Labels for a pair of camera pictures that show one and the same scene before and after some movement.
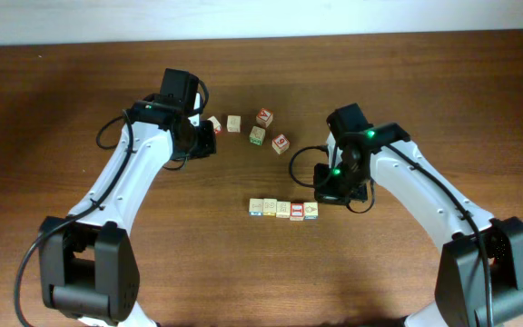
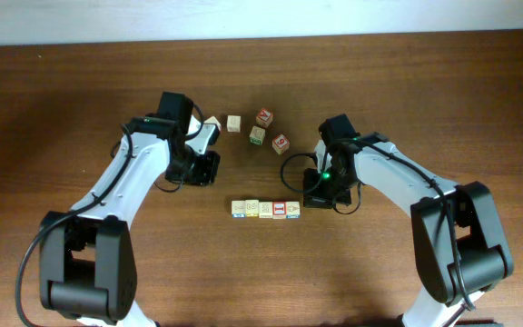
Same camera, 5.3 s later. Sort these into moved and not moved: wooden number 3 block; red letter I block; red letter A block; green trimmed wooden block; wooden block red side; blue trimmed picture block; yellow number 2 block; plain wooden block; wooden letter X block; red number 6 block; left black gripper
Moved: blue trimmed picture block; wooden number 3 block; wooden letter X block; yellow number 2 block; red letter I block; left black gripper
Not moved: green trimmed wooden block; red number 6 block; wooden block red side; plain wooden block; red letter A block
